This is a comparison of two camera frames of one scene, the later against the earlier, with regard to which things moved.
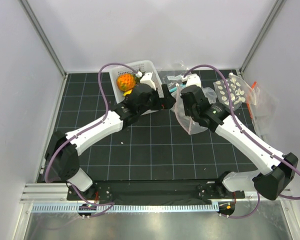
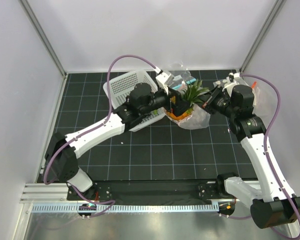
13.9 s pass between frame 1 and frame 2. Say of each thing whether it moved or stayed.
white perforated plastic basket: moved
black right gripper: moved
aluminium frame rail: stayed
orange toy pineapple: moved
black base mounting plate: stayed
